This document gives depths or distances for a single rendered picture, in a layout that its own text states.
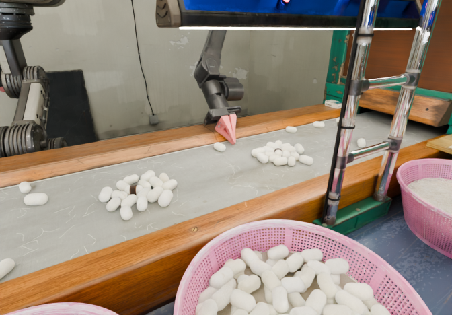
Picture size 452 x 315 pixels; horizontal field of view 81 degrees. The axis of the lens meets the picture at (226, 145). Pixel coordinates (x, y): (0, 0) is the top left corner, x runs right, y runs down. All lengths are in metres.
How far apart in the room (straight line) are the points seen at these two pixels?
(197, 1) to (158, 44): 2.21
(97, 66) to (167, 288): 2.26
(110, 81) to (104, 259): 2.24
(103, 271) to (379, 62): 1.00
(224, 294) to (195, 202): 0.20
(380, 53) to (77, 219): 1.00
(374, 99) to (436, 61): 0.19
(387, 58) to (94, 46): 2.11
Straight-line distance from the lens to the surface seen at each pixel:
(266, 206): 0.46
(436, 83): 1.01
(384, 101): 1.01
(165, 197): 0.50
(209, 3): 0.43
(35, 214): 0.58
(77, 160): 0.70
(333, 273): 0.42
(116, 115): 2.63
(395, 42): 1.06
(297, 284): 0.39
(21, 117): 0.97
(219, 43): 0.91
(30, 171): 0.71
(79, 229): 0.51
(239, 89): 0.84
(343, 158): 0.46
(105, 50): 2.54
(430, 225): 0.60
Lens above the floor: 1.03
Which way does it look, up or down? 23 degrees down
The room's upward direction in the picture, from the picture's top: straight up
